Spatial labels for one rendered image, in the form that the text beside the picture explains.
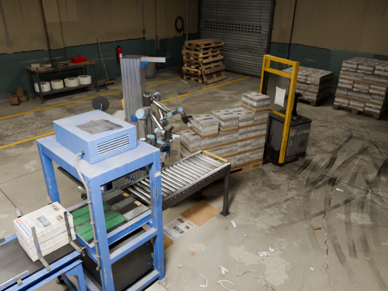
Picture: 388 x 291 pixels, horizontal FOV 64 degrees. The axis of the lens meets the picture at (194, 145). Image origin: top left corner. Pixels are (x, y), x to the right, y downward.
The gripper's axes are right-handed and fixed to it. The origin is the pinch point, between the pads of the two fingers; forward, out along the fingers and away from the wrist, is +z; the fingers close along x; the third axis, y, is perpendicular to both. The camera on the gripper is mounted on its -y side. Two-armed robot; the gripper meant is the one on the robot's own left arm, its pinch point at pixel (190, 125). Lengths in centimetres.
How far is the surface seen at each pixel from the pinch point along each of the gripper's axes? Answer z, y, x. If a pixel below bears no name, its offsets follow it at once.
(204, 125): -0.1, -12.3, 21.6
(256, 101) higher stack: 28, -108, 19
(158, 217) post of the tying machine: -47, 114, 161
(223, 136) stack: 43, -33, 18
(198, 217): 69, 77, 90
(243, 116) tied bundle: 37, -77, 19
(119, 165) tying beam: -126, 110, 170
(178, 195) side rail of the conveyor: -22, 84, 128
